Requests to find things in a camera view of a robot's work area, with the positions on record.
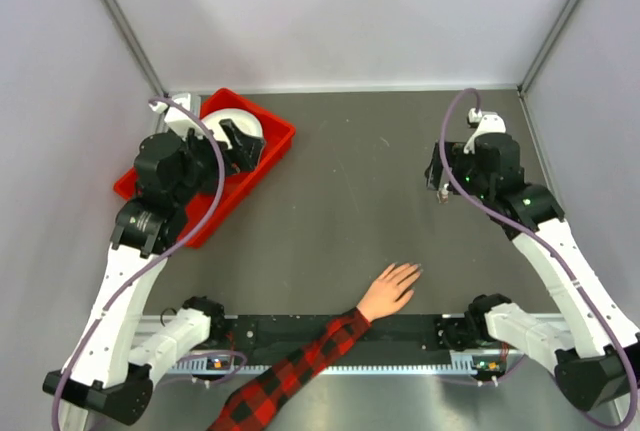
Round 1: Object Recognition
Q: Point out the nail polish bottle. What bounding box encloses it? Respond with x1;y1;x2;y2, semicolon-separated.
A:
437;185;449;204

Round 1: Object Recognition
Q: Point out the red plaid sleeve forearm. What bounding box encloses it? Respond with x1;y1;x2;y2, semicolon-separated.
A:
209;308;371;431

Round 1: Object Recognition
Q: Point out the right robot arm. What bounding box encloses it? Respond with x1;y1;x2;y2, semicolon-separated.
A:
425;132;639;411

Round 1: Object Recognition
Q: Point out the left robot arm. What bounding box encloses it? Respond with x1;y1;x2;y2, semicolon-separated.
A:
43;118;266;430

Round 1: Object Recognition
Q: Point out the mannequin hand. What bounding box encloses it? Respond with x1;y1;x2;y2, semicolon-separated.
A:
357;263;422;323

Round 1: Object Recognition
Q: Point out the red plastic tray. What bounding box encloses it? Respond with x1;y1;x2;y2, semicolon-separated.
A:
113;88;296;254

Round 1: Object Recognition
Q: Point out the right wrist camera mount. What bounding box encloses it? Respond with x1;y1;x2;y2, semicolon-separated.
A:
463;108;506;154

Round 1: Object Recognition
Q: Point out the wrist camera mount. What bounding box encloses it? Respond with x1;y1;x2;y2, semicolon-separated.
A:
463;108;506;154
149;93;202;139

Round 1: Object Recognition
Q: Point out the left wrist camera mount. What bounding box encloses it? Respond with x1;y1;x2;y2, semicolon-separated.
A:
149;93;202;139

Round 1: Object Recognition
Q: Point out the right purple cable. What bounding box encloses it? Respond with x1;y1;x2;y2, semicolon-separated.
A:
442;88;632;428

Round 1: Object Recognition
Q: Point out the purple cable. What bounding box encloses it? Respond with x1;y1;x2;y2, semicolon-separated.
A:
52;96;227;431
442;88;632;428

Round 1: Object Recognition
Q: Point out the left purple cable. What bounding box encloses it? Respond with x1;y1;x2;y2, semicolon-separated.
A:
52;96;227;431

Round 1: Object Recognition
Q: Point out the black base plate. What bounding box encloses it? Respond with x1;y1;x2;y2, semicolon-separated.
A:
226;309;471;359

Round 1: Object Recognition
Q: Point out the slotted cable duct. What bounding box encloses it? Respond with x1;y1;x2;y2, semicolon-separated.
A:
168;351;507;376

